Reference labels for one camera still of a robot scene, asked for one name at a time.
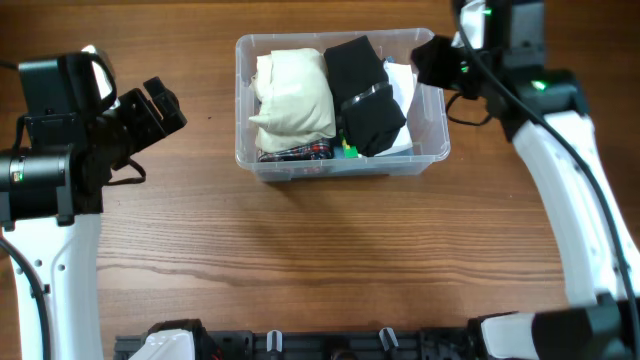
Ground white printed t-shirt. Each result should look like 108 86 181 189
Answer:
339 59 419 160

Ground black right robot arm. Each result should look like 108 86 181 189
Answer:
411 1 639 359

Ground cream sweatshirt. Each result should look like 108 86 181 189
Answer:
249 48 336 153

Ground black garment with tape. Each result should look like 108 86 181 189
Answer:
323 34 408 158

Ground blue denim jeans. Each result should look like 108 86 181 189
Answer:
334 57 417 159

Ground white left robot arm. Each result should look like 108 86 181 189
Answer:
1 46 187 359

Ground red plaid shirt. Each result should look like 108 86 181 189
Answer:
258 138 334 162

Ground clear plastic storage bin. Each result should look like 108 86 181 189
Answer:
235 28 451 182

